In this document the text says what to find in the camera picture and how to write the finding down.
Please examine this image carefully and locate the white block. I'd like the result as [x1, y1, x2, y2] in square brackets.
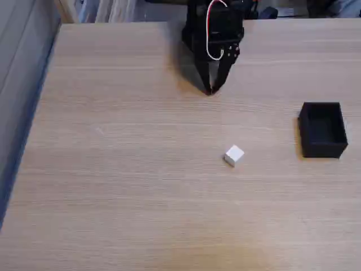
[224, 144, 245, 168]

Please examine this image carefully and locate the black open box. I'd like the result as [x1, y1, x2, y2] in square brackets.
[297, 102, 349, 159]

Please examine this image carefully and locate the dark blue object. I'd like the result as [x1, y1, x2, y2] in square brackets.
[258, 7, 279, 20]

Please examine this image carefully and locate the white curtain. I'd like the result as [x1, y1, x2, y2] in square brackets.
[78, 0, 147, 24]

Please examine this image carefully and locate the blue grey fabric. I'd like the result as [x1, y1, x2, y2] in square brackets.
[307, 0, 361, 19]

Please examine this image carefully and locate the white and red gripper cable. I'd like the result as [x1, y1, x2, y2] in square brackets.
[206, 0, 228, 61]

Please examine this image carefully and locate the wooden post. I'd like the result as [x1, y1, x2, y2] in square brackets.
[54, 0, 80, 24]

